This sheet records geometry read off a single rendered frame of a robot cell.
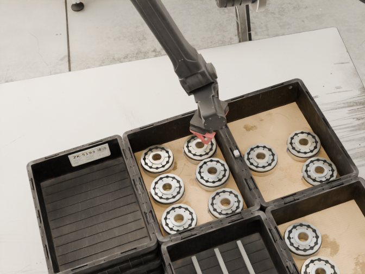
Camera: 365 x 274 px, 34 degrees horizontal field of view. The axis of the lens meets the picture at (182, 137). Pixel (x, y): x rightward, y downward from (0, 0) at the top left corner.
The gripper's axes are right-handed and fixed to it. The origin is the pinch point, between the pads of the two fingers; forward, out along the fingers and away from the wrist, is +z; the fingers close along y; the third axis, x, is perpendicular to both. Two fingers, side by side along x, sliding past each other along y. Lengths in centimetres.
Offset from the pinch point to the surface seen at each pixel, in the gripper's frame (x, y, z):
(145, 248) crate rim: 4.3, -32.9, 13.3
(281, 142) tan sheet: -13.6, 21.0, 23.5
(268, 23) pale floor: 41, 153, 108
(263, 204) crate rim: -19.2, -7.6, 13.3
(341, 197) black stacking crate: -37.1, 7.2, 19.6
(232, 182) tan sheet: -5.7, 1.0, 23.4
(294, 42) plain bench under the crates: 2, 77, 37
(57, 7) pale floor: 165, 117, 108
